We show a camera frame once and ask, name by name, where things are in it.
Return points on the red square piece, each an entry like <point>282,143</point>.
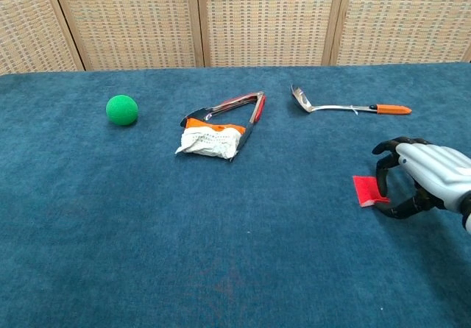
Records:
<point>366,190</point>

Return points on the green foam ball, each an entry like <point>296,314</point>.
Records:
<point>122,110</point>

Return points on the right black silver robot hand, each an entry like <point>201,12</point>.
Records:
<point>434,170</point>

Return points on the white orange snack packet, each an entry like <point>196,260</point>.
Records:
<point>208,142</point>

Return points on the woven rattan screen panel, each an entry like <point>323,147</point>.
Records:
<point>404,19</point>
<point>129,19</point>
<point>29,23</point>
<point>268,19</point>

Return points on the blue carpet table cover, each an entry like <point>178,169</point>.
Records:
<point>184,232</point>

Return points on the red steel kitchen tongs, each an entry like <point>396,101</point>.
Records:
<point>258,110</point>

